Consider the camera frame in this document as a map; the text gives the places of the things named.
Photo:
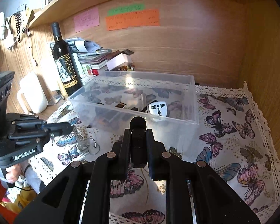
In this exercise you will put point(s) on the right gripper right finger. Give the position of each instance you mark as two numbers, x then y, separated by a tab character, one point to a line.
195	193

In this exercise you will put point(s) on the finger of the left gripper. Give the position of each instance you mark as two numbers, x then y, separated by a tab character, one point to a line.
58	129

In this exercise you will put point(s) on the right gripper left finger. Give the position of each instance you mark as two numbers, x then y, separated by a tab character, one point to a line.
81	192

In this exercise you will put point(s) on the silver key with keyring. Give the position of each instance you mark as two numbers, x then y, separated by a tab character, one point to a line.
86	145

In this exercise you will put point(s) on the person's left hand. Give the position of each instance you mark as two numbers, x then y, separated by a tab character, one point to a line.
12	173

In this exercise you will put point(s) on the dark wine bottle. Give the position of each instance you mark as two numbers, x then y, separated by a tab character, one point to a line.
64	61

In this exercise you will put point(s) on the butterfly print lace cloth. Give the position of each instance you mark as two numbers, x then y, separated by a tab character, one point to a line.
232	137

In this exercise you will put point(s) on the clear plastic storage box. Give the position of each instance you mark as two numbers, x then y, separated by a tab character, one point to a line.
95	102

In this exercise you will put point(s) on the stack of books and magazines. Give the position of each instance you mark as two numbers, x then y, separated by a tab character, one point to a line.
89	56

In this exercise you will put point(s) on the white travel plug adapter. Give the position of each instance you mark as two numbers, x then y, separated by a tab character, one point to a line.
158	108

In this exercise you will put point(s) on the small white box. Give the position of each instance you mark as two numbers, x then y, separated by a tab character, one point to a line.
118	60

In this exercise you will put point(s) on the pink paper note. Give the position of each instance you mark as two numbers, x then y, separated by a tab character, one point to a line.
86	19

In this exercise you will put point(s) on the green paper note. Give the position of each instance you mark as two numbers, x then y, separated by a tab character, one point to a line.
126	9

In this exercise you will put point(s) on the orange paper note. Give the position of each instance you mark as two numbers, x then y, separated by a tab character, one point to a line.
148	17

